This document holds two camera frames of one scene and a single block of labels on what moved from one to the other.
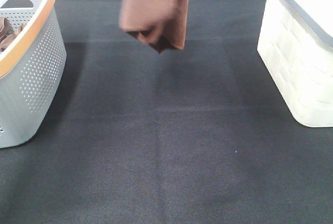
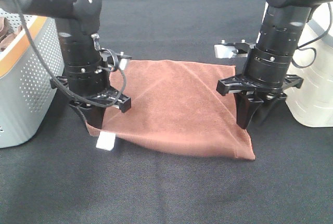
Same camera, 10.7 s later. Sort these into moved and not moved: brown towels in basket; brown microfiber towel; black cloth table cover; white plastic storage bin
Moved: brown microfiber towel
Not moved: white plastic storage bin; brown towels in basket; black cloth table cover
